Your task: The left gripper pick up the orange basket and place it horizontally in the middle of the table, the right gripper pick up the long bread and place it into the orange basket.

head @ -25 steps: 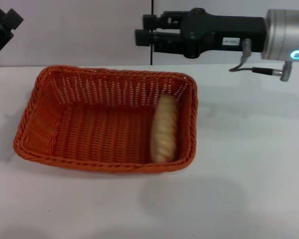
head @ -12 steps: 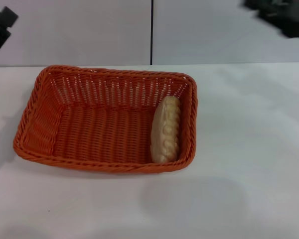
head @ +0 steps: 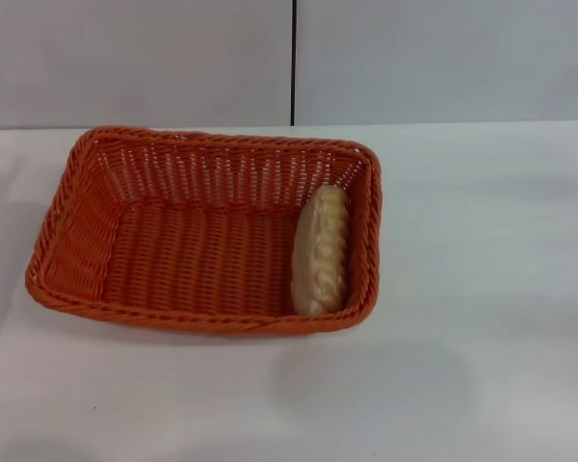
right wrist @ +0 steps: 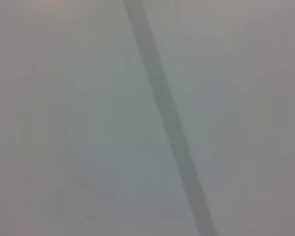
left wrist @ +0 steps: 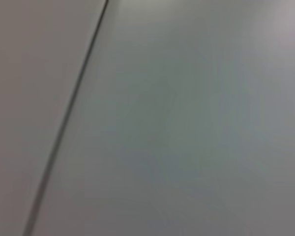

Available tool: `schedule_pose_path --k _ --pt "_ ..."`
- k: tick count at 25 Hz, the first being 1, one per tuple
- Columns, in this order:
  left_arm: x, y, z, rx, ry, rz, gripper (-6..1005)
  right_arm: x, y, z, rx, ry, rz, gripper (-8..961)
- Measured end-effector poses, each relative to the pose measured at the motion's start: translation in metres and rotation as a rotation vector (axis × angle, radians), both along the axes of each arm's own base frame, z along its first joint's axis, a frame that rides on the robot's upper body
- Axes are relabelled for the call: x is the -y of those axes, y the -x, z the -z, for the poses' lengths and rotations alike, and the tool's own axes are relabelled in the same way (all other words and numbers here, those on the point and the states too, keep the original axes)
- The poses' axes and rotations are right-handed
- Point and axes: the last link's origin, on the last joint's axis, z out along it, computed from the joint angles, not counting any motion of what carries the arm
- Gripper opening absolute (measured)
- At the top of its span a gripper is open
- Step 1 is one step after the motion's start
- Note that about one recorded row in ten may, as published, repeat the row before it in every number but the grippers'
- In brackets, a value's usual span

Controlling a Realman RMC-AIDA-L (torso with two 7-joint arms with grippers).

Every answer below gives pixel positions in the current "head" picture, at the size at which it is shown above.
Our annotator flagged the striped long bread roll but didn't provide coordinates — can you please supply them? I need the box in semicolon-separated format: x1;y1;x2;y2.
291;185;352;317

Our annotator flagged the orange woven plastic basket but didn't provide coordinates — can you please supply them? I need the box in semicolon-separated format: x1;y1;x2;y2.
24;125;384;337

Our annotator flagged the black vertical wall strip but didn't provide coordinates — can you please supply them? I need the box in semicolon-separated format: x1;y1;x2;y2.
290;0;299;127

